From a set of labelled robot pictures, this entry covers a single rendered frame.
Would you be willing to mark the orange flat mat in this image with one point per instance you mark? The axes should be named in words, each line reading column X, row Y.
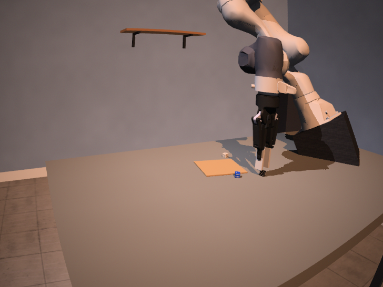
column 219, row 167

